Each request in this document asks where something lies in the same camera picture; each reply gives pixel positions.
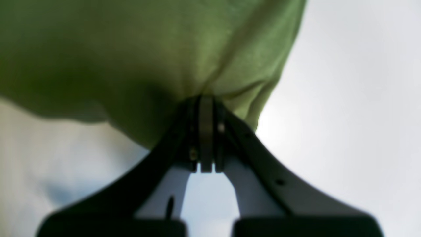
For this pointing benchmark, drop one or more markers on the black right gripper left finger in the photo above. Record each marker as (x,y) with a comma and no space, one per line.
(146,201)

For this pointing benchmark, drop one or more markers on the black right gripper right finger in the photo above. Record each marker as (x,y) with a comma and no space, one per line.
(272,200)

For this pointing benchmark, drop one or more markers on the olive green T-shirt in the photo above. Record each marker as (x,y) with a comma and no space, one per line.
(131,62)

